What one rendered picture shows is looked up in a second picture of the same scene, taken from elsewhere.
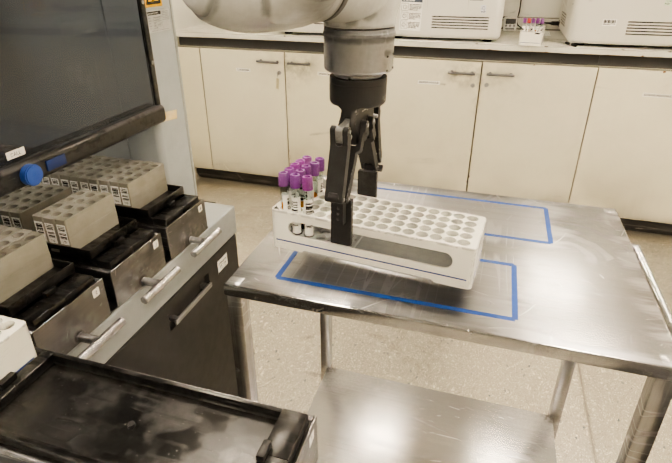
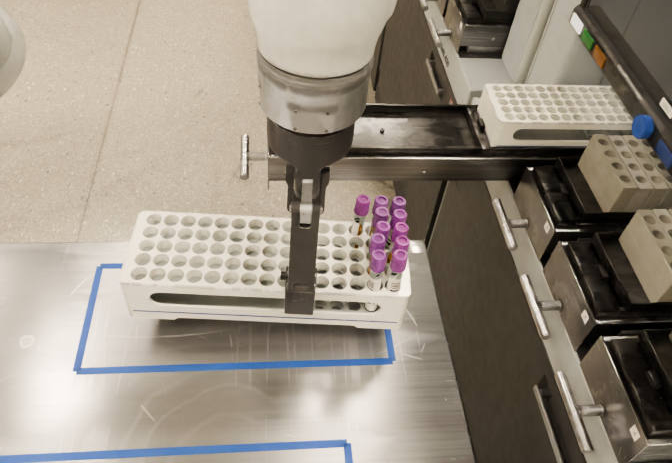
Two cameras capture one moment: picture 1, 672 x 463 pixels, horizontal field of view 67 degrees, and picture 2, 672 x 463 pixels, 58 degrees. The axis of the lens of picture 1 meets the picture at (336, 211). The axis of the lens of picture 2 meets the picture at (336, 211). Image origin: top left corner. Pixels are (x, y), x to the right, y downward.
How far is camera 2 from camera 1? 108 cm
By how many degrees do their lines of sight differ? 103
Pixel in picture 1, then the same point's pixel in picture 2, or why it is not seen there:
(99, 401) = (417, 138)
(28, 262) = (603, 182)
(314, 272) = not seen: hidden behind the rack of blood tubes
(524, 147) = not seen: outside the picture
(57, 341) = (524, 197)
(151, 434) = (365, 129)
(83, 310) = (538, 217)
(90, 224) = (642, 253)
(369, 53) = not seen: hidden behind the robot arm
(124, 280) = (556, 269)
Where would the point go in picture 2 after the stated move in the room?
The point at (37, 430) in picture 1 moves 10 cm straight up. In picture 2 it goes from (433, 119) to (445, 68)
